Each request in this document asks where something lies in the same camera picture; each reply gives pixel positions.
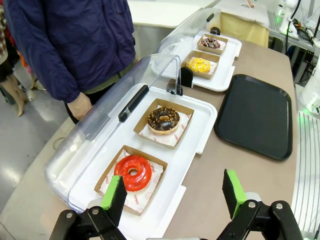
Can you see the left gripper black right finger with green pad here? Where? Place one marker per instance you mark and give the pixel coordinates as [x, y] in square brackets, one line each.
[232, 190]

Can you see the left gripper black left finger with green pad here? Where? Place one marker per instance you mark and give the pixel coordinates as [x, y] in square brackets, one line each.
[113, 197]

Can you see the chocolate donut with nut crumbs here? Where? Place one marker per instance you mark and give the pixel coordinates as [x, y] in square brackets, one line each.
[155, 120]

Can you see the brown cardboard donut box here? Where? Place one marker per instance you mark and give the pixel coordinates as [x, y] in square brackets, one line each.
[150, 158]
[175, 106]
[212, 51]
[205, 76]

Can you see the person's right forearm navy sleeve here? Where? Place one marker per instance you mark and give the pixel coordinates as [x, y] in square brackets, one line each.
[57, 82]

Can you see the red glazed donut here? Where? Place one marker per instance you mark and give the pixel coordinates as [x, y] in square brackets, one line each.
[135, 160]

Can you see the black plastic serving tray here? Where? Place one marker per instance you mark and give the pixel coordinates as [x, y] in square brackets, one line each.
[252, 117]

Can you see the yellow glazed donut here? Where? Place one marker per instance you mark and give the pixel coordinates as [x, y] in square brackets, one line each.
[192, 65]

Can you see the chocolate donut with coloured sprinkles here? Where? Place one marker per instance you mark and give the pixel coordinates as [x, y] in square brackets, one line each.
[206, 43]

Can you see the person's right hand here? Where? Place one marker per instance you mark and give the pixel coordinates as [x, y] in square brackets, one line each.
[80, 106]

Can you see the white printed paper liner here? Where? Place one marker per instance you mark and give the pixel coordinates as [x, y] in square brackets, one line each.
[212, 70]
[222, 45]
[147, 197]
[172, 138]

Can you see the white striped mat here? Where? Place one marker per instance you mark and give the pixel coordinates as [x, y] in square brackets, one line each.
[308, 175]

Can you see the white display case base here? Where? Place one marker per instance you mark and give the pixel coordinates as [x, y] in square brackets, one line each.
[225, 75]
[197, 120]

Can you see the black lid hinge cap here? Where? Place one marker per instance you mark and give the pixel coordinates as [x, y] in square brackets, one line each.
[172, 90]
[186, 77]
[215, 30]

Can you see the background person bare legs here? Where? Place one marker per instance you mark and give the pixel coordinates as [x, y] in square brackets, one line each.
[12, 87]

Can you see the yellow cloth covered table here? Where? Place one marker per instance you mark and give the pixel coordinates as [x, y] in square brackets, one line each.
[245, 27]

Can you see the person in navy jacket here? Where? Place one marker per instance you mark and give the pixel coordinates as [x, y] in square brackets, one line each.
[75, 37]

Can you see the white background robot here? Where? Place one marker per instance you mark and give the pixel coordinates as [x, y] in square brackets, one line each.
[287, 22]

